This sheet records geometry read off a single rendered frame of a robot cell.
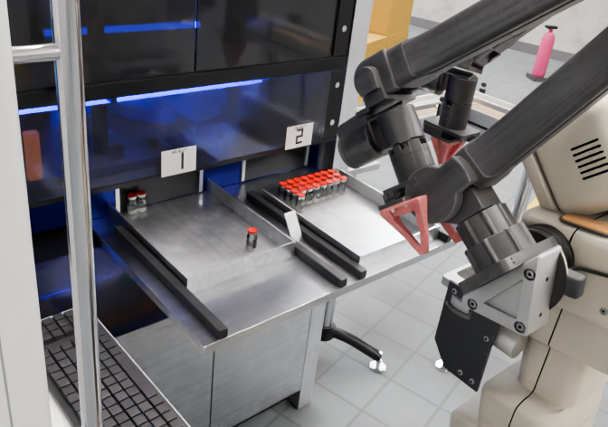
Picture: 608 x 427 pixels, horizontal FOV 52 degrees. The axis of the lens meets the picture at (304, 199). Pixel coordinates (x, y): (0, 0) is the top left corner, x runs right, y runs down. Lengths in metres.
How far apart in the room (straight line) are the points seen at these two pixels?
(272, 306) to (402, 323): 1.53
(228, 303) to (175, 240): 0.24
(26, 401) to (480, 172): 0.58
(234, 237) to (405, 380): 1.22
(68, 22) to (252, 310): 0.71
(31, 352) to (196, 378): 1.10
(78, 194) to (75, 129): 0.07
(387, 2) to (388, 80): 4.54
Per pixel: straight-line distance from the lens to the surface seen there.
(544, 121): 0.78
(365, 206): 1.55
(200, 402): 1.85
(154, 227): 1.39
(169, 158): 1.35
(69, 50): 0.59
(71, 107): 0.61
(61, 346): 1.18
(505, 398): 1.09
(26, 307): 0.68
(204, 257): 1.29
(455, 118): 1.28
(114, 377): 1.11
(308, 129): 1.57
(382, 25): 5.44
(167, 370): 1.69
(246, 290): 1.20
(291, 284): 1.23
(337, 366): 2.39
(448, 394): 2.40
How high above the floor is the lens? 1.59
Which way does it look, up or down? 27 degrees down
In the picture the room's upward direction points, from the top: 7 degrees clockwise
